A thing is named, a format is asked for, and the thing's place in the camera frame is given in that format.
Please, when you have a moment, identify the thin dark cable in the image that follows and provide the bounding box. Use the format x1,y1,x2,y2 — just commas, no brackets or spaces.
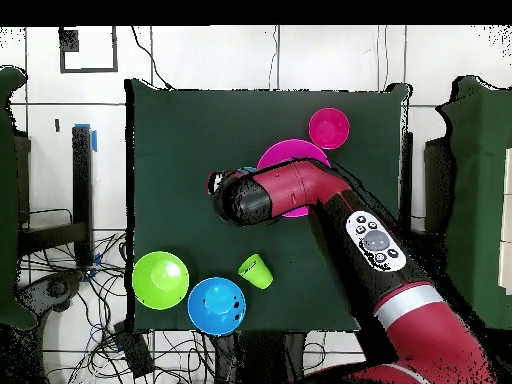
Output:
268,25,280,90

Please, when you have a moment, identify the tangle of cables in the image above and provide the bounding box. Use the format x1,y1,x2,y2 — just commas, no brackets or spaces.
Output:
17,207,209,384

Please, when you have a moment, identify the black metal stand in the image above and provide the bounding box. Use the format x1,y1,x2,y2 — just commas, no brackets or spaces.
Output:
17,124,95,268

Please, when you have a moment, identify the dark green tablecloth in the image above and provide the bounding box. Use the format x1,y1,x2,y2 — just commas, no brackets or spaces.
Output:
124,78,410,335

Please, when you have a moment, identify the grey chair base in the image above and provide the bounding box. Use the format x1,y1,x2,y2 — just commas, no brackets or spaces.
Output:
17,269,85,313

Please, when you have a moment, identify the large pink bowl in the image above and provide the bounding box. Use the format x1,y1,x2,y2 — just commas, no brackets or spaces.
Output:
255,138,332,219

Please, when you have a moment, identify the small magenta bowl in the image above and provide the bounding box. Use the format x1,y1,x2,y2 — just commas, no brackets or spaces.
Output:
308,107,351,151

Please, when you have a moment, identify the black cable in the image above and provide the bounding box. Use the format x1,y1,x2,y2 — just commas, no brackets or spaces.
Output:
130,25,174,90

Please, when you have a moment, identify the green cloth side table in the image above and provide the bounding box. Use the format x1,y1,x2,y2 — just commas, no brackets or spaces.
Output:
0,65,39,331
433,75,512,331

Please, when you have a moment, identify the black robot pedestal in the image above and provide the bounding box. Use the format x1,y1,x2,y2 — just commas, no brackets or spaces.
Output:
211,330,308,384

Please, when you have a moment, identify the black box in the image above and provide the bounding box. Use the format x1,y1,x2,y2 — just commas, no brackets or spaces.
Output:
423,137,455,235
13,133,32,225

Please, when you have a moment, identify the large blue bowl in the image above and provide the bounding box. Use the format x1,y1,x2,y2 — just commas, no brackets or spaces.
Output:
186,276,248,336

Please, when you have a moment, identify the large green bowl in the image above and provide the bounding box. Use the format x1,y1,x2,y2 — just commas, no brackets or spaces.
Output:
131,250,190,311

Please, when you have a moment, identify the stack of white boxes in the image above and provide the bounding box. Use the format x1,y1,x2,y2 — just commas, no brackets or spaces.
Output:
497,147,512,297

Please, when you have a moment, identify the black power strip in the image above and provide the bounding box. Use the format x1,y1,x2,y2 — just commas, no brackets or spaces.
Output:
113,321,155,379

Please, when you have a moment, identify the green cup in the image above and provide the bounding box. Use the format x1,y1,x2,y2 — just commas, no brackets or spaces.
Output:
237,252,275,291

